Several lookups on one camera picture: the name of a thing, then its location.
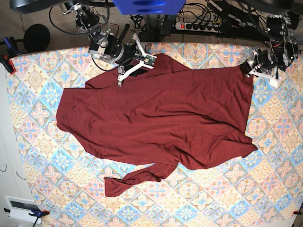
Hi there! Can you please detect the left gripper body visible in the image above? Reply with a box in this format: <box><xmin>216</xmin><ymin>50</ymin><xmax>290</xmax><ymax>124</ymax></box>
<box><xmin>246</xmin><ymin>49</ymin><xmax>280</xmax><ymax>80</ymax></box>

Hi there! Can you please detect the black round stool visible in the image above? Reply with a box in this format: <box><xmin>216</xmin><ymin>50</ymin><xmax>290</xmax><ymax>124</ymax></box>
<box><xmin>23</xmin><ymin>24</ymin><xmax>51</xmax><ymax>53</ymax></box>

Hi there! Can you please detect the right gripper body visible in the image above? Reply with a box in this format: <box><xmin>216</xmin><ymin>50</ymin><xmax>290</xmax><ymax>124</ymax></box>
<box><xmin>117</xmin><ymin>33</ymin><xmax>148</xmax><ymax>87</ymax></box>

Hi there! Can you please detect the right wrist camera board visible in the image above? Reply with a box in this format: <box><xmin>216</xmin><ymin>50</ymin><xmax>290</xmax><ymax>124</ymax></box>
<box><xmin>144</xmin><ymin>54</ymin><xmax>157</xmax><ymax>69</ymax></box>

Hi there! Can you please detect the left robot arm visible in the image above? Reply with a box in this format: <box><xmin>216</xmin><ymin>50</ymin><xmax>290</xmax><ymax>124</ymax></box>
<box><xmin>237</xmin><ymin>0</ymin><xmax>300</xmax><ymax>88</ymax></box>

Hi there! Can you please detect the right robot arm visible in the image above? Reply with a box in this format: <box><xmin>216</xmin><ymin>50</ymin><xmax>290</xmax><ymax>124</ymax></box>
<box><xmin>48</xmin><ymin>0</ymin><xmax>157</xmax><ymax>87</ymax></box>

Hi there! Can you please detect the patterned tile tablecloth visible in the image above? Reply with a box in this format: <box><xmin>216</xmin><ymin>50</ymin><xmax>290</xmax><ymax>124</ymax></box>
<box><xmin>6</xmin><ymin>47</ymin><xmax>303</xmax><ymax>227</ymax></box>

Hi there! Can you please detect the maroon t-shirt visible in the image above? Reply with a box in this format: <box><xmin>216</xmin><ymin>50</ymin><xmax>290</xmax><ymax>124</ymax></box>
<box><xmin>56</xmin><ymin>53</ymin><xmax>257</xmax><ymax>197</ymax></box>

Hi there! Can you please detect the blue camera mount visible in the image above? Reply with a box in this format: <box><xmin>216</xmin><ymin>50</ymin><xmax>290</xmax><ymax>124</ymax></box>
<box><xmin>112</xmin><ymin>0</ymin><xmax>186</xmax><ymax>15</ymax></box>

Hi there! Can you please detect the blue orange clamp lower left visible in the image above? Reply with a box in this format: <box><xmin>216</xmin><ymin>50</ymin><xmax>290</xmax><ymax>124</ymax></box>
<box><xmin>4</xmin><ymin>208</ymin><xmax>50</xmax><ymax>226</ymax></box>

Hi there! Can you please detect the orange clamp lower right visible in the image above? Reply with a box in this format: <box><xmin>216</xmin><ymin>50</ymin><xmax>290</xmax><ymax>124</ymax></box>
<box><xmin>293</xmin><ymin>210</ymin><xmax>302</xmax><ymax>215</ymax></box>

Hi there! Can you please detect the white power strip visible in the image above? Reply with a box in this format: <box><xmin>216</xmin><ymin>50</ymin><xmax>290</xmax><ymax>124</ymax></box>
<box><xmin>175</xmin><ymin>22</ymin><xmax>220</xmax><ymax>33</ymax></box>

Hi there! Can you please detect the blue orange clamp upper left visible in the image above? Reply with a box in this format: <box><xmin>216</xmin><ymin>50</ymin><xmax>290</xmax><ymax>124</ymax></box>
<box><xmin>0</xmin><ymin>37</ymin><xmax>17</xmax><ymax>75</ymax></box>

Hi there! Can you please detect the white floor outlet box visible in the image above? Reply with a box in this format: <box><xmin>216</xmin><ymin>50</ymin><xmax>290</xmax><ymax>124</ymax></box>
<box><xmin>4</xmin><ymin>195</ymin><xmax>39</xmax><ymax>224</ymax></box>

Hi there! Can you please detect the blue orange clamp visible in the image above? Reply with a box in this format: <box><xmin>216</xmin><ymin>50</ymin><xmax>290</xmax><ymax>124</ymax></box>
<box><xmin>4</xmin><ymin>208</ymin><xmax>50</xmax><ymax>226</ymax></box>
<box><xmin>0</xmin><ymin>37</ymin><xmax>17</xmax><ymax>75</ymax></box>

